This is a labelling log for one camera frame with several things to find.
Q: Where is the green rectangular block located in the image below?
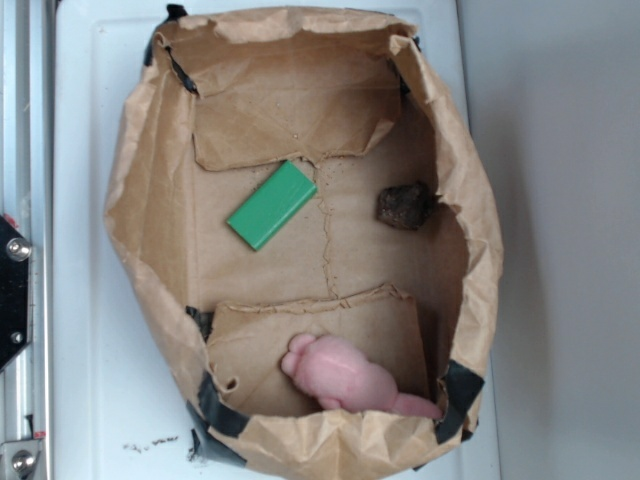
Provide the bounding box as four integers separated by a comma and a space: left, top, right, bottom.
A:
226, 161, 317, 251

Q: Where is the dark brown rock lump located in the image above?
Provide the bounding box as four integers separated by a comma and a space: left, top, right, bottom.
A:
376, 182, 438, 231

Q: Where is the pink plush toy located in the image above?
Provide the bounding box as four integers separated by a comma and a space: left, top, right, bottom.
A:
280, 334, 443, 420

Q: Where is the brown paper bag box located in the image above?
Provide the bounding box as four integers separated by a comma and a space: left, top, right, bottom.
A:
105, 7, 503, 479

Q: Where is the white tray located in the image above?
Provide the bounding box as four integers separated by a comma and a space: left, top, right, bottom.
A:
49, 0, 504, 480

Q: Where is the black metal bracket plate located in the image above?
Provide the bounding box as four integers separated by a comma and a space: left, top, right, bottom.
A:
0, 215, 33, 372

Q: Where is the aluminium frame rail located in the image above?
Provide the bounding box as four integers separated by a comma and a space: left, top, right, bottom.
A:
1, 1, 57, 479

